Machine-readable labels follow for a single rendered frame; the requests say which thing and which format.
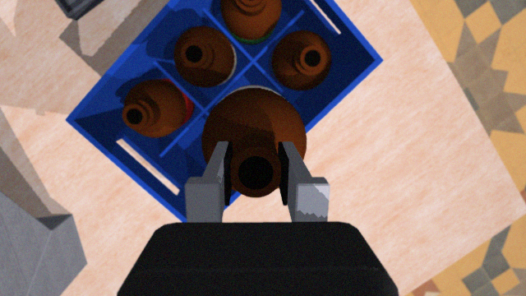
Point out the brown glass bottle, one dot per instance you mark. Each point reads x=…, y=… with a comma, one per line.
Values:
x=298, y=60
x=156, y=108
x=255, y=118
x=251, y=21
x=211, y=56

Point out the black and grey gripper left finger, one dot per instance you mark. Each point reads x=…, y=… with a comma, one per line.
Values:
x=207, y=195

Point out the blue box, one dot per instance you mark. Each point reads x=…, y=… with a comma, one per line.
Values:
x=150, y=56

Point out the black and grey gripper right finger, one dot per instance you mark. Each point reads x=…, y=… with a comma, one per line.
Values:
x=307, y=197

